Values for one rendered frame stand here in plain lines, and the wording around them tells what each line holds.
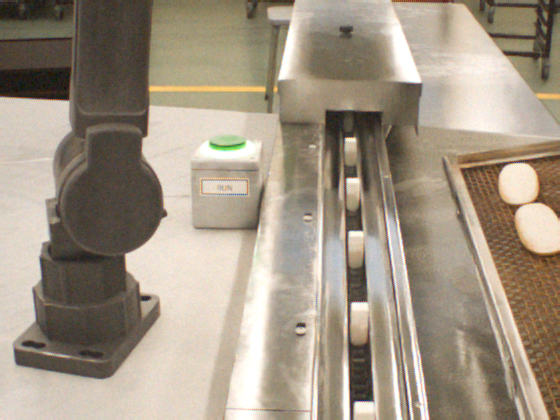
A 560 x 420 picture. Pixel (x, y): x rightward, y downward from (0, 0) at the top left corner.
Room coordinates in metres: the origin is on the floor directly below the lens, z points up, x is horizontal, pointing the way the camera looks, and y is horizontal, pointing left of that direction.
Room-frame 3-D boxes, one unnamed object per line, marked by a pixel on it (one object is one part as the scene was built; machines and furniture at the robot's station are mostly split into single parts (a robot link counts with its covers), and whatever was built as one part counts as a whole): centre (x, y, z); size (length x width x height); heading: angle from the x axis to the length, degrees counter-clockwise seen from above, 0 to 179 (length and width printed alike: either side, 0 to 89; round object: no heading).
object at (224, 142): (0.95, 0.05, 0.90); 0.04 x 0.04 x 0.02
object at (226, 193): (0.95, 0.05, 0.84); 0.08 x 0.08 x 0.11; 87
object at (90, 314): (0.69, 0.16, 0.86); 0.12 x 0.09 x 0.08; 165
